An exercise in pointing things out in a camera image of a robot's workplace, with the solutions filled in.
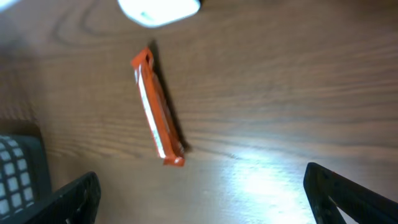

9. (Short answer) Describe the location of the grey plastic basket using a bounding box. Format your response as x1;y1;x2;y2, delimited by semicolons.
1;119;52;223

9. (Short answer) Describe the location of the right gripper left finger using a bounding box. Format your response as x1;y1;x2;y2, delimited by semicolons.
1;172;101;224

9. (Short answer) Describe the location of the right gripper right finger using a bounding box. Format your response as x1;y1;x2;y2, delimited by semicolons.
303;162;397;224

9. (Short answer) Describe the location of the orange snack bar wrapper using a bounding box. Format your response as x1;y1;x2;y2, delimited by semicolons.
131;47;185;167

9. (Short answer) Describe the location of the white barcode scanner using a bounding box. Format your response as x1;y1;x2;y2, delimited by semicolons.
118;0;201;28

